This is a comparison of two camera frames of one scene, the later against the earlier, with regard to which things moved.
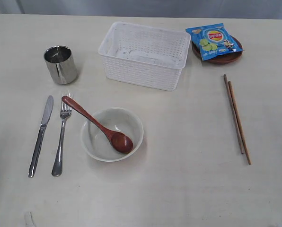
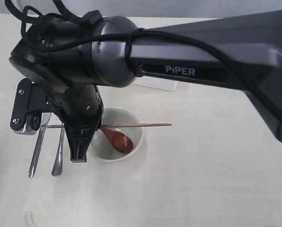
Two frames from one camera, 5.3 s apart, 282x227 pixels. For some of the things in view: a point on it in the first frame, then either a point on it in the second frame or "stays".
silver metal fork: (66, 109) stays
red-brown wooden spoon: (120, 142) stays
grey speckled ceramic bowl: (121, 142) → (101, 146)
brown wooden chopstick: (233, 111) → (60, 126)
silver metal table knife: (46, 115) stays
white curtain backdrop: (261, 9) stays
